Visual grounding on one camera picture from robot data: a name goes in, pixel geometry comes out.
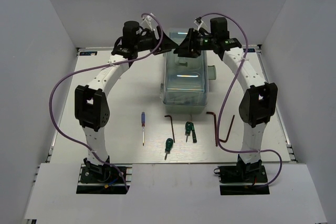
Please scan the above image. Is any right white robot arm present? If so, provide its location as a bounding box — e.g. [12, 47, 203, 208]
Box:
[174, 17, 278, 182]

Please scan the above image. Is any blue red precision screwdriver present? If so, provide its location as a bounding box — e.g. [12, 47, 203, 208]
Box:
[141, 112, 145, 146]

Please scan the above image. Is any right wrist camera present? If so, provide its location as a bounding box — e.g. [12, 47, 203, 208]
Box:
[194, 17, 207, 31]

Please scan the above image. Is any dark green slim screwdriver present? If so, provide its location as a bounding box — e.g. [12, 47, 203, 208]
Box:
[191, 115, 197, 143]

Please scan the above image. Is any green stubby screwdriver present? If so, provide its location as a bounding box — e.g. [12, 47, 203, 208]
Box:
[185, 121, 193, 142]
[164, 138, 174, 160]

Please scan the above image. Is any green stubby screwdriver upper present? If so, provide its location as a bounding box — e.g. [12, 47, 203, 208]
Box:
[185, 121, 193, 142]

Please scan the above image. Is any green plastic toolbox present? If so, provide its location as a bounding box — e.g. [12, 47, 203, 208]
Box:
[160, 27, 218, 114]

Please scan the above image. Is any long hex key left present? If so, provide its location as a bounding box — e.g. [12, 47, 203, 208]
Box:
[164, 115, 175, 143]

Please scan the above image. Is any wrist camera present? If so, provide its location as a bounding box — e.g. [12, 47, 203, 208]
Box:
[194, 17, 207, 31]
[141, 15, 155, 31]

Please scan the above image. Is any large hex key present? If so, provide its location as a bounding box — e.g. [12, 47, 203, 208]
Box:
[206, 111, 218, 147]

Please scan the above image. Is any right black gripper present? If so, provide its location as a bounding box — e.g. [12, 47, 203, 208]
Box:
[173, 28, 216, 58]

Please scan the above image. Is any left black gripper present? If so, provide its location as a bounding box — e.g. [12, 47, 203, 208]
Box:
[134, 25, 179, 55]

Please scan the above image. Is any angled hex key right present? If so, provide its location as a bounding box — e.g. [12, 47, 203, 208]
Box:
[219, 115, 235, 143]

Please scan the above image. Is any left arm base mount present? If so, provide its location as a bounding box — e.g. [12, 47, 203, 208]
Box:
[76, 164, 132, 195]

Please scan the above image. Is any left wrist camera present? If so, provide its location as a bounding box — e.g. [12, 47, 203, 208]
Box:
[141, 15, 155, 31]

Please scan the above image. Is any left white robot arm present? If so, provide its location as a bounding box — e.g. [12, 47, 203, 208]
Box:
[75, 21, 178, 182]

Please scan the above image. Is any green stubby screwdriver lower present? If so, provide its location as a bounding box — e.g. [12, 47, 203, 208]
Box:
[164, 138, 174, 160]

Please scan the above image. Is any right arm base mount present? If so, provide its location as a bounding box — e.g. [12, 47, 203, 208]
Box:
[214, 165, 270, 196]

